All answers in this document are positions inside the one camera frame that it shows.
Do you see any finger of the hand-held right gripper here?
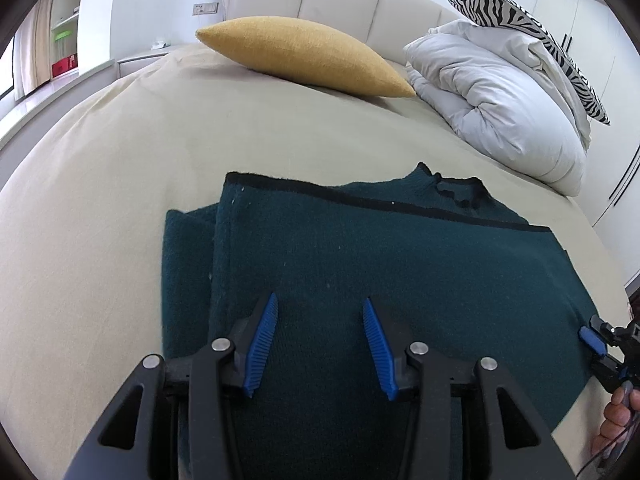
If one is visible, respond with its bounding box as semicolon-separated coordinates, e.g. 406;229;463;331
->
579;314;619;357
591;354;627;394

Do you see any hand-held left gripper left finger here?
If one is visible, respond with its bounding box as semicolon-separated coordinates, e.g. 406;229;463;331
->
62;292;280;480

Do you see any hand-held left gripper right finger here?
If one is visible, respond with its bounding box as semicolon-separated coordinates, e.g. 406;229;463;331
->
361;297;576;480

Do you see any dark green sweater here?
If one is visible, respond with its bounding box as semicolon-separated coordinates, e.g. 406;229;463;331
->
160;161;601;480

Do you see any person's right hand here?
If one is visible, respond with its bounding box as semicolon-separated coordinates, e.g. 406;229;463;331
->
590;380;640;462

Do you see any bed with beige sheet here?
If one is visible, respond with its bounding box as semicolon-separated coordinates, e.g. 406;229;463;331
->
0;40;632;480

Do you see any white duvet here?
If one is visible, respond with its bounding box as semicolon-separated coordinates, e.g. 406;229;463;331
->
403;19;593;197

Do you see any yellow pillow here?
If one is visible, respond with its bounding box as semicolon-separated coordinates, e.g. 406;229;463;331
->
195;16;417;98

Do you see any zebra striped pillow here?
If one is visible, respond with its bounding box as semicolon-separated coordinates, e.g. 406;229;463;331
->
447;0;611;126

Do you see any white nightstand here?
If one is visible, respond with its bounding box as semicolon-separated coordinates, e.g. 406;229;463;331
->
116;42;177;78

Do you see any white window ledge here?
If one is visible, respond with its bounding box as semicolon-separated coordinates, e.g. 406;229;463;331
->
0;57;119;147

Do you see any white wardrobe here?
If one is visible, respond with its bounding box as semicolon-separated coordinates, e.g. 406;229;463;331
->
535;0;640;231

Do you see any red box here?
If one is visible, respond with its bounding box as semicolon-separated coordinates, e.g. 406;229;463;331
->
51;55;79;77

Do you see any green plastic item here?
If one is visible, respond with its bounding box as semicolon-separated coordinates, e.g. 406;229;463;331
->
52;30;76;61

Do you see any window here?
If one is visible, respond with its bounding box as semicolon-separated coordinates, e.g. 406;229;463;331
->
0;40;16;102

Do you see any beige curtain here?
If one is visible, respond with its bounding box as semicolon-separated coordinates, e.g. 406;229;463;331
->
12;0;56;101

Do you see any thin dark cable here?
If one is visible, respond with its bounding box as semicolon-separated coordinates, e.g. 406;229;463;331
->
575;425;634;479

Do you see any white wall shelf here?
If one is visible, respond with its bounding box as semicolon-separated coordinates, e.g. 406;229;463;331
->
50;0;89;81

